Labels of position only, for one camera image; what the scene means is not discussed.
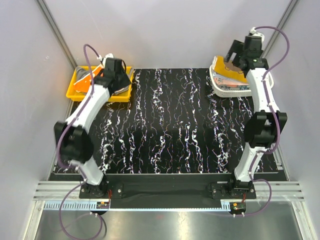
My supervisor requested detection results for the brown yellow bear towel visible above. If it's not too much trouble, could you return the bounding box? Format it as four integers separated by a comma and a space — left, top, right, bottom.
213, 55, 247, 83

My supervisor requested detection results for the orange white patterned towel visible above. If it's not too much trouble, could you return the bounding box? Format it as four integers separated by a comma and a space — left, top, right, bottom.
73, 64, 103, 93

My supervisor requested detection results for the grey towel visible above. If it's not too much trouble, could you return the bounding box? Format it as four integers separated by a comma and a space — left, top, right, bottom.
75, 66, 90, 81

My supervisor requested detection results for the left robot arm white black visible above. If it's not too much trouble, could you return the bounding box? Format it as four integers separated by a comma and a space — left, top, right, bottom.
54, 53, 131, 198

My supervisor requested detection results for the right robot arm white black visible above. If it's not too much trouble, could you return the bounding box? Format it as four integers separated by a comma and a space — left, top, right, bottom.
225, 33, 288, 199

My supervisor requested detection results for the pink folded towel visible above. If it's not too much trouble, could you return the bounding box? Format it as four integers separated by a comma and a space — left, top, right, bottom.
213, 76, 249, 88

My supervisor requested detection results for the patterned folded towel in basket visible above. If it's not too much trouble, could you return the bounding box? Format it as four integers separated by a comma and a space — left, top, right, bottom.
217, 84, 250, 91

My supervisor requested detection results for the white perforated plastic basket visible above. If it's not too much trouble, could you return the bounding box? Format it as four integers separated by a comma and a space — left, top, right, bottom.
209, 56, 252, 98

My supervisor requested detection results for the yellow plastic bin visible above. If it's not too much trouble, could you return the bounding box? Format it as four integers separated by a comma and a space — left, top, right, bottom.
66, 66, 134, 103

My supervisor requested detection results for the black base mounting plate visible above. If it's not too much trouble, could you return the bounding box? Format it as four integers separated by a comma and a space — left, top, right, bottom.
79, 173, 257, 210

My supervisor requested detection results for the left small electronics board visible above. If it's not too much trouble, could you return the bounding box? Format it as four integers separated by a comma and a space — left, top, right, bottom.
96, 201, 110, 209

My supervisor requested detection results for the small electronics board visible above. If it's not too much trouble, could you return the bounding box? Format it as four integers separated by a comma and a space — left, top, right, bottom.
96, 201, 110, 209
230, 202, 247, 214

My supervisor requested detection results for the right small electronics board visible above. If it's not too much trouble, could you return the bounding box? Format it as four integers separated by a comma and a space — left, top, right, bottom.
230, 202, 247, 214

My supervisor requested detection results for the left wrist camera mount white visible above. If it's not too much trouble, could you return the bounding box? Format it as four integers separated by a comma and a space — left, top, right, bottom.
96, 53, 114, 63

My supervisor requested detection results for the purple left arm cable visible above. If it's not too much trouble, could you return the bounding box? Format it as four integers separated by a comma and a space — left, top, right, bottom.
56, 44, 108, 238

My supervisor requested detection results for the white slotted cable duct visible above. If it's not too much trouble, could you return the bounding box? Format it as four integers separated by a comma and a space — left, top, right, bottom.
44, 200, 97, 211

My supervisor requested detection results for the aluminium frame rail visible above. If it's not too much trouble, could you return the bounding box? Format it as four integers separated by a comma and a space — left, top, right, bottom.
33, 181, 305, 201

